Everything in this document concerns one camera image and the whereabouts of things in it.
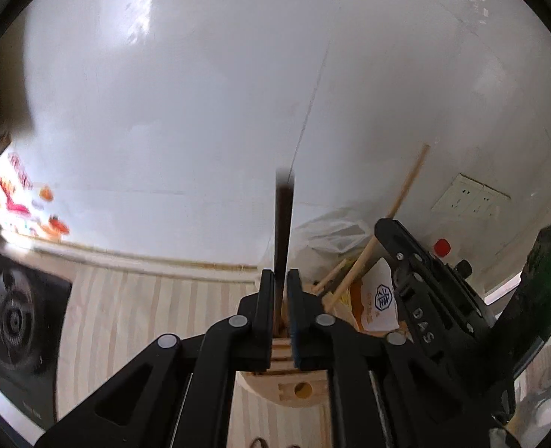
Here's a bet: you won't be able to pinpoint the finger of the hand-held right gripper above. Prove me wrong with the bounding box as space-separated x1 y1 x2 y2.
373 218 514 412

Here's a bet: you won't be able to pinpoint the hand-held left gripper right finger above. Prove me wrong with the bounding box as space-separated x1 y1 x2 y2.
287 268 523 448

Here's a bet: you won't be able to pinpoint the white wall socket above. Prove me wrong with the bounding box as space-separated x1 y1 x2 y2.
485 190 510 219
432 174 468 214
462 183 492 216

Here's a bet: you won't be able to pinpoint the light wooden chopstick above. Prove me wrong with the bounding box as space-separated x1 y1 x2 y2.
324 144 431 311

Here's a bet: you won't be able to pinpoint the colourful wall stickers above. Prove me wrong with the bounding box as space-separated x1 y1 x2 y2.
0 149 71 242

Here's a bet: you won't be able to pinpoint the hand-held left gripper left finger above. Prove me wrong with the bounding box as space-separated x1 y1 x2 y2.
35 269 276 448

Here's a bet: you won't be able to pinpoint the white and orange packet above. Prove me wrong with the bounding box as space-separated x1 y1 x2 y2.
349 258 400 333

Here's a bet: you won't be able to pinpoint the striped cat print tablecloth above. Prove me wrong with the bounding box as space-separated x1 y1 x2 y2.
54 261 337 448

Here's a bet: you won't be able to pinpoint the black gas stove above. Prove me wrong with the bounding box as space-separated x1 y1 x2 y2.
0 242 74 430

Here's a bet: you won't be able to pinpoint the thin clear plastic bag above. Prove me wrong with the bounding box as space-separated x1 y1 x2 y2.
293 209 375 269

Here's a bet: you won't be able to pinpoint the beige ribbed chopstick holder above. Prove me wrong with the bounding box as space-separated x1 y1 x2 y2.
233 284 351 408

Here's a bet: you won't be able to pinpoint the dark brown chopstick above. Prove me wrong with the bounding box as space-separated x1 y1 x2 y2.
274 167 298 334

